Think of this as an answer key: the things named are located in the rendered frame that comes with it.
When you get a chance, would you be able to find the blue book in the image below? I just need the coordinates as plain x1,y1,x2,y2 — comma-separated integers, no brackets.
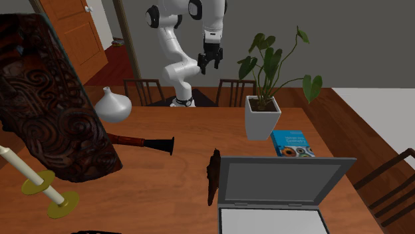
270,130,317,158

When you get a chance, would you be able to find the white round vase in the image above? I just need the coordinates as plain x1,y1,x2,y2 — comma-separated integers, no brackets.
94,86,133,124

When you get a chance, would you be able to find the dark brown rough object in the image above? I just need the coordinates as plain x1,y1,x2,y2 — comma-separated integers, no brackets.
206,148,222,207

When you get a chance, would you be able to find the red and black horn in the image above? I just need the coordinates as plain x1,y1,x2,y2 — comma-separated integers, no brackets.
106,132,176,157

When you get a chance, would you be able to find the green plant in white pot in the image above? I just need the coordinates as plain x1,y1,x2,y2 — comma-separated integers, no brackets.
237,25,324,142

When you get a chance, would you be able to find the dark carved wooden figure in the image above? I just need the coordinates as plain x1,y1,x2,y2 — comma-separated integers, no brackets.
0,12,124,183

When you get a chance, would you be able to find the brown wooden table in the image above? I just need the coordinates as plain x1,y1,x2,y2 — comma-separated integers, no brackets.
0,106,387,234

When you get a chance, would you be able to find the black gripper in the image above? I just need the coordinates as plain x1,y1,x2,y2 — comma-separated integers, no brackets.
197,38,224,76

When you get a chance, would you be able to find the white candle on yellow holder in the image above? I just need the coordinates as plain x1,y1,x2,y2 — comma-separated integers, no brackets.
0,145,80,220

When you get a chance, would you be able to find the orange wooden door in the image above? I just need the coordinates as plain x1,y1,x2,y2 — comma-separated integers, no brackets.
38,0,110,86

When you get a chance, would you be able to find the grey laptop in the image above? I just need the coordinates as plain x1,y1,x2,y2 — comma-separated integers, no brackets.
217,156,358,234

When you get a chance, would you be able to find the dark wooden chair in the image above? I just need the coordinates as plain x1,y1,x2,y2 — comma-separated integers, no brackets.
122,78,166,108
215,78,257,108
352,148,415,228

